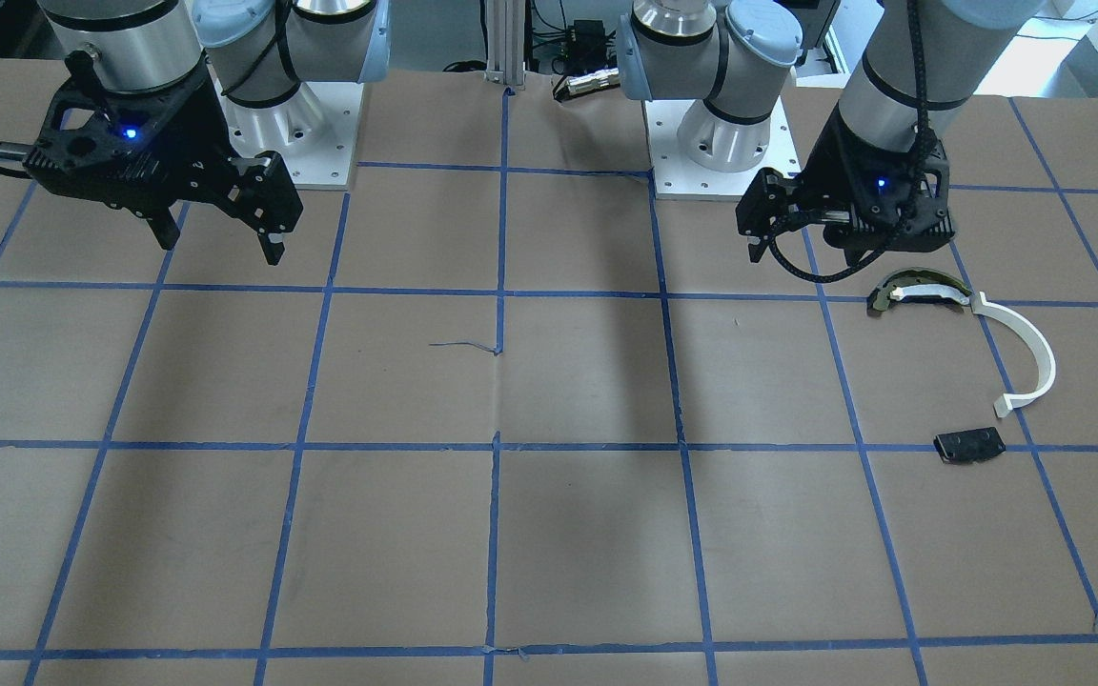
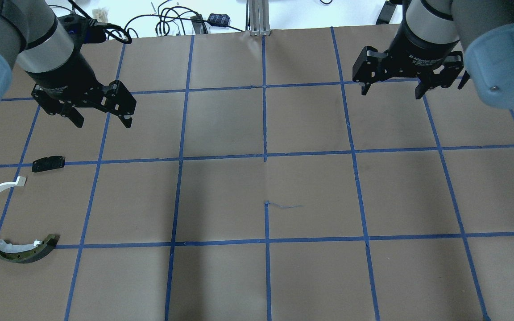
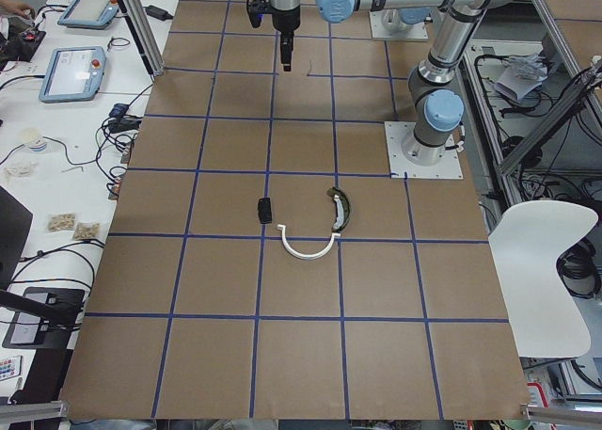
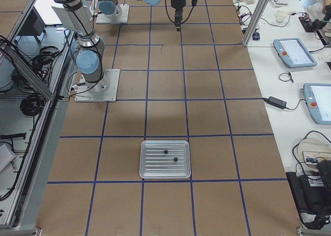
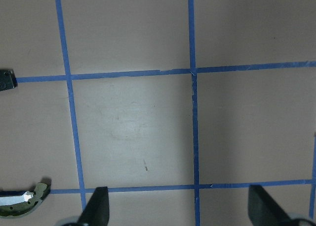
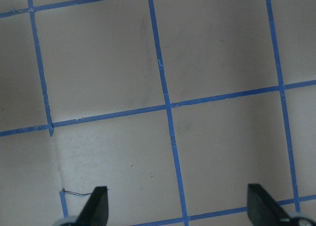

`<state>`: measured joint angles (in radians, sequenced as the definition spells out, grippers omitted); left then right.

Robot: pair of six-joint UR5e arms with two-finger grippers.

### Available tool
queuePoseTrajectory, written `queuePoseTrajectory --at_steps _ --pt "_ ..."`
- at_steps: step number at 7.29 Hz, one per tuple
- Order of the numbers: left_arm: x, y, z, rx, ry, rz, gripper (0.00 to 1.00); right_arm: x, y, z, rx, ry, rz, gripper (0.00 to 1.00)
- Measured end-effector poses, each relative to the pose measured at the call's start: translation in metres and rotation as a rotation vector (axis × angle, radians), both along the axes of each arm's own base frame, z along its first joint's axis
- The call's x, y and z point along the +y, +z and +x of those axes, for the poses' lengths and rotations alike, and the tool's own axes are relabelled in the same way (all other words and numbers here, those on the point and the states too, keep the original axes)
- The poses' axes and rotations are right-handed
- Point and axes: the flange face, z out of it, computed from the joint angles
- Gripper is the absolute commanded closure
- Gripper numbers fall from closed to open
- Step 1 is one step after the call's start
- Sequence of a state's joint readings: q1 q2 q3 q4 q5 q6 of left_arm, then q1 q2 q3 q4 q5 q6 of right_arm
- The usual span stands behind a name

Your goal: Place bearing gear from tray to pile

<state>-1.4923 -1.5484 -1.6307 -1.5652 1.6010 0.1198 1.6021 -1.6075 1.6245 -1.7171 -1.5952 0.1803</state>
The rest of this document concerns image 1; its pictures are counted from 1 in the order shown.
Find black curved metal part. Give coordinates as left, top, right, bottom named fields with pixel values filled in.
left=866, top=268, right=972, bottom=316

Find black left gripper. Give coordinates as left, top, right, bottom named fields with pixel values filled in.
left=736, top=111, right=957, bottom=266

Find small black flat plate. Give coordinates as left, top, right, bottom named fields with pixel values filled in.
left=932, top=427, right=1007, bottom=465

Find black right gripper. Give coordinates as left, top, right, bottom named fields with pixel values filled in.
left=23, top=70, right=302, bottom=266

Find loose blue tape thread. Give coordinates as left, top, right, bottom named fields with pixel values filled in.
left=430, top=340, right=502, bottom=356

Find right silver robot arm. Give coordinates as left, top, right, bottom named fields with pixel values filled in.
left=16, top=1, right=391, bottom=265

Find white curved plastic part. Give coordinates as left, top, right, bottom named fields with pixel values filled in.
left=970, top=291, right=1058, bottom=418

